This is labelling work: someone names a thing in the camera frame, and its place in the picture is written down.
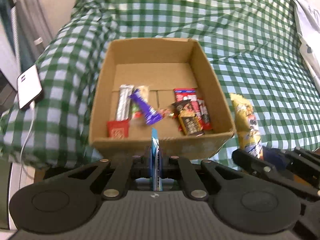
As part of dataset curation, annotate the light blue stick packet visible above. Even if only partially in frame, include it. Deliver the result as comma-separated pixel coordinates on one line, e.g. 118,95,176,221
151,128,163,191

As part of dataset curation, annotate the yellow candy bar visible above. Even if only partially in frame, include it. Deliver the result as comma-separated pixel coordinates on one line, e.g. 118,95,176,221
229,93,263,159

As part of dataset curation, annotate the small red packet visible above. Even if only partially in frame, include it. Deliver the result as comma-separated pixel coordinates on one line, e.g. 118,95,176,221
197,99,213,131

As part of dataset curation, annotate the red square packet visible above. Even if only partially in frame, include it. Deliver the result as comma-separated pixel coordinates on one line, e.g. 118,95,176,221
107,119,129,139

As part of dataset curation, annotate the dark brown snack bar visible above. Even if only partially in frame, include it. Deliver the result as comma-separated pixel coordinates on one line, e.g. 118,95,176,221
172,99,204,137

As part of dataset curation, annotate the orange candy wrapper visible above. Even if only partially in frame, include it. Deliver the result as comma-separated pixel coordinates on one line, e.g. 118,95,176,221
158,108,176,119

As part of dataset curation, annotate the purple candy bar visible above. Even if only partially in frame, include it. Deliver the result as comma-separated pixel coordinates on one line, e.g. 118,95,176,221
141,101,162,125

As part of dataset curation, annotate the large red snack packet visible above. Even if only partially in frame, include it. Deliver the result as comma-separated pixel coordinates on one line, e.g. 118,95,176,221
174,88,203,128

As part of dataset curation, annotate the silver stick packet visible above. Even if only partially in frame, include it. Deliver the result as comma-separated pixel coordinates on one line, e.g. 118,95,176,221
116,85,134,121

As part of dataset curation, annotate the cardboard box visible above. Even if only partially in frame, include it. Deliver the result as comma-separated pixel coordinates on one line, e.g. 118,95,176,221
89,38,235,159

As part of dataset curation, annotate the green checkered cloth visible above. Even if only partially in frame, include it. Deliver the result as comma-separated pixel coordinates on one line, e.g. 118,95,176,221
0,0,320,170

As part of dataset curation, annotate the smartphone with lit screen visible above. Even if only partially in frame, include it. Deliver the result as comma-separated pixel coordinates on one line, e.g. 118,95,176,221
17,64,43,110

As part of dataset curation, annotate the white bedding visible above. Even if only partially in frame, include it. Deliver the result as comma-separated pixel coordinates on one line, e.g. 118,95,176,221
293,0,320,89

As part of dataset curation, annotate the grey curtain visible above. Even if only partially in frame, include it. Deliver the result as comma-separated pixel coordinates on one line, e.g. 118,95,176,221
14,0,53,59

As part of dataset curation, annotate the white charging cable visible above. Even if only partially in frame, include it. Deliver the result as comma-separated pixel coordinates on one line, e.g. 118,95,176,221
18,101,37,181

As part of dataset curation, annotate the white window frame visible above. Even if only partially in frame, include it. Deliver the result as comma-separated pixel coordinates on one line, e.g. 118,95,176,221
0,20,21,91

